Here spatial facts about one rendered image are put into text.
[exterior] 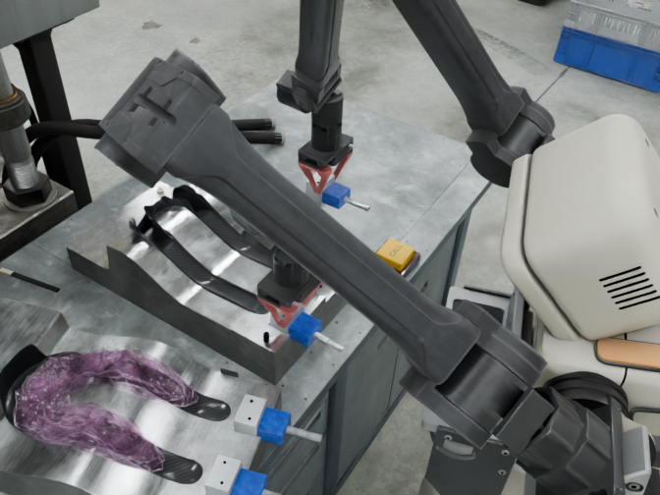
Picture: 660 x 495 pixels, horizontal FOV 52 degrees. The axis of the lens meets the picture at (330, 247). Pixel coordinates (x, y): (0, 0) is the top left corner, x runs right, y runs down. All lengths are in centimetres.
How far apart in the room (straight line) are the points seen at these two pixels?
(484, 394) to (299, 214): 23
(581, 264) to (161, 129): 40
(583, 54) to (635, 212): 348
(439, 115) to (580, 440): 290
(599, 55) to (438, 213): 267
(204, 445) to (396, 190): 79
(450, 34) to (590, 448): 49
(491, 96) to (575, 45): 322
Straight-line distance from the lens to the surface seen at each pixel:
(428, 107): 353
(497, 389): 63
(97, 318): 133
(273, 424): 106
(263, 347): 112
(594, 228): 66
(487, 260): 266
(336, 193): 132
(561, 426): 66
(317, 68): 110
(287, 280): 104
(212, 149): 52
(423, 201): 157
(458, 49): 86
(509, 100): 93
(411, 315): 58
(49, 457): 106
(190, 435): 107
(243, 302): 120
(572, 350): 74
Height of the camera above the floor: 176
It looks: 42 degrees down
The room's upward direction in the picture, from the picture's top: 3 degrees clockwise
